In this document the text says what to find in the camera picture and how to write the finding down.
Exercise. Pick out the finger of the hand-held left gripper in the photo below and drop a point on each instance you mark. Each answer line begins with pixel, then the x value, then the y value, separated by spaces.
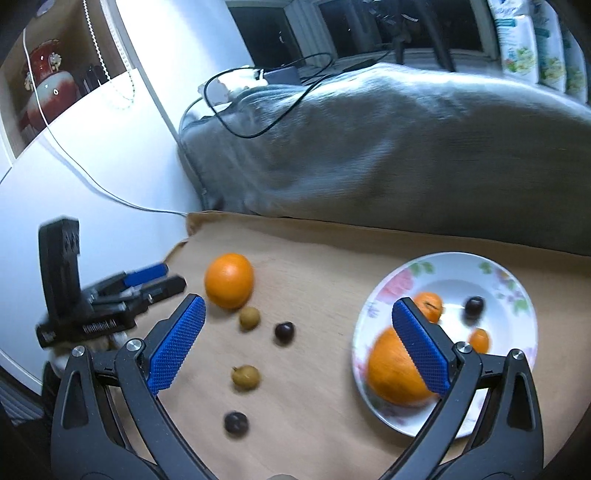
pixel 147 271
pixel 161 288

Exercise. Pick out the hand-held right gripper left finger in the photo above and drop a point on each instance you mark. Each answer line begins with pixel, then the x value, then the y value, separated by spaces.
pixel 178 341

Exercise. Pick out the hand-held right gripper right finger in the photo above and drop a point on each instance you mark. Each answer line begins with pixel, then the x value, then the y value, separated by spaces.
pixel 420 344

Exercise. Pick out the bumpy large orange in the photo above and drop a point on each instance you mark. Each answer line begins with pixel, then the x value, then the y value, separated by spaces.
pixel 392 369

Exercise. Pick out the small tangerine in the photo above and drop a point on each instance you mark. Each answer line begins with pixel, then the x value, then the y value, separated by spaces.
pixel 429 307

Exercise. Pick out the dark grape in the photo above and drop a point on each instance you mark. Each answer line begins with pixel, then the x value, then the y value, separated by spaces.
pixel 474 307
pixel 236 423
pixel 284 333

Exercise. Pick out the smooth orange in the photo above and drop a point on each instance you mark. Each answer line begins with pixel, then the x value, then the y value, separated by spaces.
pixel 229 280

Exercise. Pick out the floral white plate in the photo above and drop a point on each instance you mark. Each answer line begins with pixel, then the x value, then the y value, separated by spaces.
pixel 457 281

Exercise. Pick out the brown longan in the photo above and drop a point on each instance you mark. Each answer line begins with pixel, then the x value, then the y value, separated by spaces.
pixel 246 378
pixel 249 318

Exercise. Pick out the person's left hand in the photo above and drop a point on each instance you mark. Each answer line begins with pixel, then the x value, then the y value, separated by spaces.
pixel 113 340

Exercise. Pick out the white shelf cabinet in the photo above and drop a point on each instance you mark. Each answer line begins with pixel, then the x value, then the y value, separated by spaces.
pixel 69 184

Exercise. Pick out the tan blanket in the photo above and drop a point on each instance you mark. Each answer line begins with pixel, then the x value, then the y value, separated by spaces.
pixel 323 392

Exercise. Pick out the red ceramic jar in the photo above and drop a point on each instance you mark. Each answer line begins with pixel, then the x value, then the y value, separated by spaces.
pixel 46 92

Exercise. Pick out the grey blanket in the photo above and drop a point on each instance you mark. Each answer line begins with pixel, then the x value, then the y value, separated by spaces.
pixel 369 152

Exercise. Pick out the dark upright bottles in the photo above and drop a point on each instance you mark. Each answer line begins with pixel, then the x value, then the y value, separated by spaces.
pixel 90 76

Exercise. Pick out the white power strip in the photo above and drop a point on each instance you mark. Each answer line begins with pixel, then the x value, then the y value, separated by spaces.
pixel 228 90

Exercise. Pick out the black charger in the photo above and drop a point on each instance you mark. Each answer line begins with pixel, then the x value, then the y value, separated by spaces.
pixel 281 76

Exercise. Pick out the black tripod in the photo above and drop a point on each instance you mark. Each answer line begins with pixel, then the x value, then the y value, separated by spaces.
pixel 444 46

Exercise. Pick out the white floral pouch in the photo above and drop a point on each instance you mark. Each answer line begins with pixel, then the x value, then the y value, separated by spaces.
pixel 549 60
pixel 515 50
pixel 575 74

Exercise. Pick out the white window frame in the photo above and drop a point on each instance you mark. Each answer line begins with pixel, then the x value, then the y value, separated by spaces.
pixel 309 27

